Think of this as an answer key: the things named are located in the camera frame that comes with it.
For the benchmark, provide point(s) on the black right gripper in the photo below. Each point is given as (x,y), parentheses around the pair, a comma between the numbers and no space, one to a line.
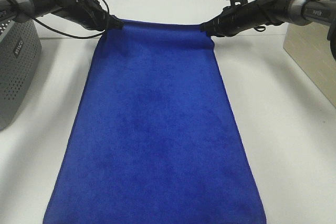
(218,25)

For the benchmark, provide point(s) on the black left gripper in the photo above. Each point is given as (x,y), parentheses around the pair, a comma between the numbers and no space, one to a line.
(92,16)

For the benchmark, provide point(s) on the blue microfibre towel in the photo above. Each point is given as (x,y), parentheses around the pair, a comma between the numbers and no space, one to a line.
(155,139)

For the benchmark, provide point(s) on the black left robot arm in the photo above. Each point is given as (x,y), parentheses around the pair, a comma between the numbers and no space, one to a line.
(21,11)

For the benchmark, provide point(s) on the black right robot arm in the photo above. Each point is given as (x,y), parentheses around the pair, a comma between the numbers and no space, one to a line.
(242,15)

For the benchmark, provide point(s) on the grey perforated plastic basket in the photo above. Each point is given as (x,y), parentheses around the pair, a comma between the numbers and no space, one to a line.
(20,55)

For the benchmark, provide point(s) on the beige storage box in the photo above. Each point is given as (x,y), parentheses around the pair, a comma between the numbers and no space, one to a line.
(310,47)

